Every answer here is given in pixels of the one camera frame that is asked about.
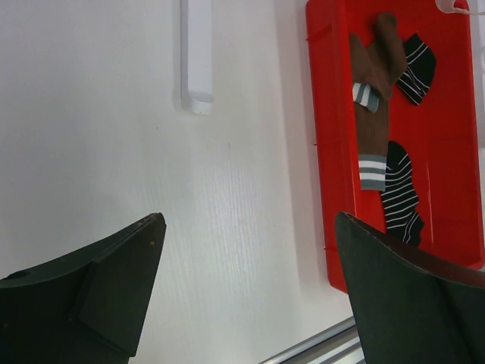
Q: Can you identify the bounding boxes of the white rack base foot left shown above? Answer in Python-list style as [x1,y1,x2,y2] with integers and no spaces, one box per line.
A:
[180,0,214,115]

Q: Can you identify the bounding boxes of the white rack base foot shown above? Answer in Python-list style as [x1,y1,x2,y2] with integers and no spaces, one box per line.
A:
[180,0,214,115]
[435,0,484,16]

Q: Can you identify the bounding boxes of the black striped sock lower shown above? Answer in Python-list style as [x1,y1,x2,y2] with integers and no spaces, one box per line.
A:
[380,140,424,247]

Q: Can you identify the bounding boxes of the brown sock striped cuff long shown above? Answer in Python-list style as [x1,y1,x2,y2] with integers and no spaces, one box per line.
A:
[349,34,391,192]

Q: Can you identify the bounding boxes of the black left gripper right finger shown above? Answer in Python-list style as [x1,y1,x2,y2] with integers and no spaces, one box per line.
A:
[334,212,484,363]

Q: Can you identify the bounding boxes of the white rack base foot right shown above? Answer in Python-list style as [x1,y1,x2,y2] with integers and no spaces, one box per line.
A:
[435,0,484,16]

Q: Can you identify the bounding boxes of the black striped sock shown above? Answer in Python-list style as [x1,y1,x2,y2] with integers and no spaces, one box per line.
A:
[380,140,424,247]
[396,33,437,105]

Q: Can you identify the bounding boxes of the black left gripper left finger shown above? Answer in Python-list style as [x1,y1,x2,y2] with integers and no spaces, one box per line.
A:
[1,213,166,363]

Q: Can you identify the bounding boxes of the red plastic tray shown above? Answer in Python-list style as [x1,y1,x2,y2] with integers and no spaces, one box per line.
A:
[305,1,484,291]

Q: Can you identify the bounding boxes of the black striped sock upper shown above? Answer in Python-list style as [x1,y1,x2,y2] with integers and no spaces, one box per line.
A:
[396,33,437,105]

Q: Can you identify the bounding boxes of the aluminium mounting rail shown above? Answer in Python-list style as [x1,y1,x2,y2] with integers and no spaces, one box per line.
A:
[263,316,365,364]

